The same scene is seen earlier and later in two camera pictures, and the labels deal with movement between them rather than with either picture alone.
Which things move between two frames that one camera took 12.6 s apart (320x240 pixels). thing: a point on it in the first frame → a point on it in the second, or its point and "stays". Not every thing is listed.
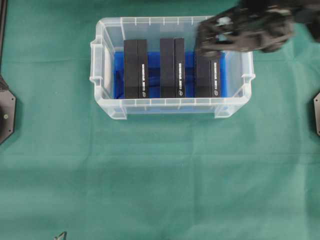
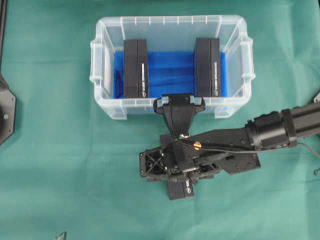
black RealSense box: x=172 y=68 → x=178 y=189
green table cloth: x=69 y=166 stays
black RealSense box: x=208 y=76 stays
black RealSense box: x=135 y=69 stays
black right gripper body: x=257 y=25 → x=193 y=157
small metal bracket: x=62 y=236 stays
